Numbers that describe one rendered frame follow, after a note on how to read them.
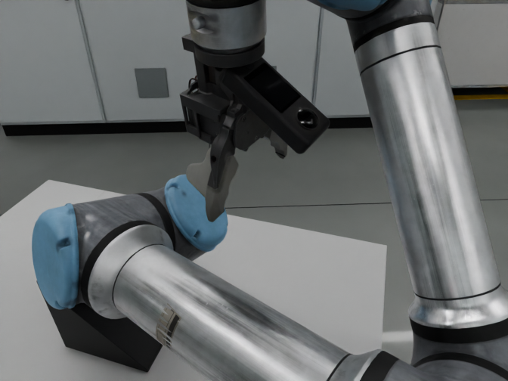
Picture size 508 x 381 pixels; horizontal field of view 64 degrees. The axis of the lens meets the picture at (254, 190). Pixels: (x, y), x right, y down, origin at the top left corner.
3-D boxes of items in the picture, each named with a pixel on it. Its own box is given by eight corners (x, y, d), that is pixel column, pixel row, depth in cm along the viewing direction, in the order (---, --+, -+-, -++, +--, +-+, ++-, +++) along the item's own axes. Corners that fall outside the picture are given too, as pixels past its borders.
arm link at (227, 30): (282, -11, 38) (224, 17, 33) (281, 36, 41) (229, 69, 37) (221, -24, 41) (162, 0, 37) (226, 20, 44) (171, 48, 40)
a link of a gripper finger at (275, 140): (266, 128, 60) (239, 100, 52) (299, 142, 57) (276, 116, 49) (255, 147, 60) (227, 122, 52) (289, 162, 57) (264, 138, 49)
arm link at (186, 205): (198, 264, 69) (251, 232, 61) (133, 290, 58) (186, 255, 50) (169, 202, 71) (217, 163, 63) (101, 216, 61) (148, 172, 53)
